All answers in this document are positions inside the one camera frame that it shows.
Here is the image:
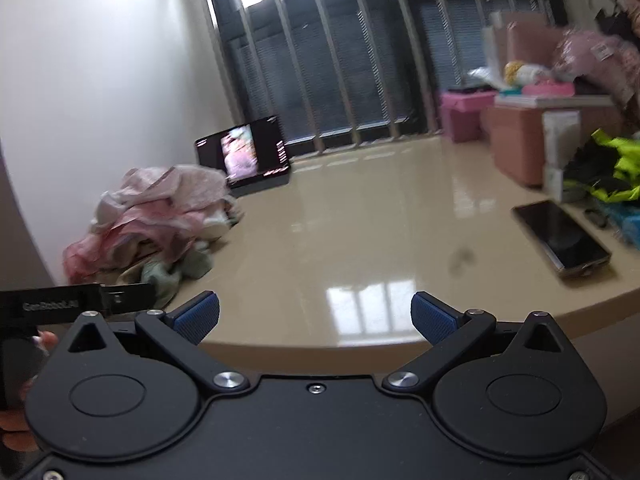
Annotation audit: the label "black smartphone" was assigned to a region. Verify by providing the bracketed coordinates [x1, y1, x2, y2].
[511, 200, 613, 281]

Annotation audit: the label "crinkled white plastic wrap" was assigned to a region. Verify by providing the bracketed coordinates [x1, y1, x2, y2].
[465, 66, 506, 92]

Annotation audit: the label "person's left hand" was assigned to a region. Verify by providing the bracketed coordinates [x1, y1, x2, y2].
[0, 330, 60, 461]

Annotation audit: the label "pale pink carton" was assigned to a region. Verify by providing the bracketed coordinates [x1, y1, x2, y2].
[492, 10, 563, 81]

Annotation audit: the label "dark window blinds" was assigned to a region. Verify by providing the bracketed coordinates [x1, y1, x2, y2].
[205, 0, 566, 156]

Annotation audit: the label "green garment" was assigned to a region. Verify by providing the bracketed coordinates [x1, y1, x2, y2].
[141, 250, 215, 311]

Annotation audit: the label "neon yellow black garment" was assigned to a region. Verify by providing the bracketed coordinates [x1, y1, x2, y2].
[560, 130, 640, 206]

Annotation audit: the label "pink plastic bag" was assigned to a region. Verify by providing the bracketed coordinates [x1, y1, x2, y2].
[550, 30, 628, 86]

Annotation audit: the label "blue cloth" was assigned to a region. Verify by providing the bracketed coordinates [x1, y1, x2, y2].
[597, 199, 640, 248]

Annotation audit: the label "pink round container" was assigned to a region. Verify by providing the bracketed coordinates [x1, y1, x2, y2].
[521, 82, 576, 97]

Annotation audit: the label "white box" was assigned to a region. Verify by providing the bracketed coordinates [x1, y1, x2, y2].
[542, 110, 582, 203]

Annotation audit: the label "metal window railing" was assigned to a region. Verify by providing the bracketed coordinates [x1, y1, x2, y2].
[200, 0, 568, 161]

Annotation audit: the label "black tablet with stand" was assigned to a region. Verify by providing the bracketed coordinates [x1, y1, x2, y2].
[195, 116, 293, 198]

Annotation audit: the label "cream garment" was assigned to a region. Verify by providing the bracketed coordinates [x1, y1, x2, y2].
[197, 207, 246, 241]

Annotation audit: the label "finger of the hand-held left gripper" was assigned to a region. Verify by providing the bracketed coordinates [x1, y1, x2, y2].
[99, 283, 154, 318]

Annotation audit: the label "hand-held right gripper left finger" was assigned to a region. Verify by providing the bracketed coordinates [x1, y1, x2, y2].
[66, 290, 251, 395]

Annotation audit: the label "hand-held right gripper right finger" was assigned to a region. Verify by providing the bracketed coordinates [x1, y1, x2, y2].
[382, 291, 564, 394]

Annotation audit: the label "beige floral garment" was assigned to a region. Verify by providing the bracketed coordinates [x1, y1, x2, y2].
[97, 255, 156, 288]

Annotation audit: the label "pink sheer garment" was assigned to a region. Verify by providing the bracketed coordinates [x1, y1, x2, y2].
[62, 195, 216, 283]

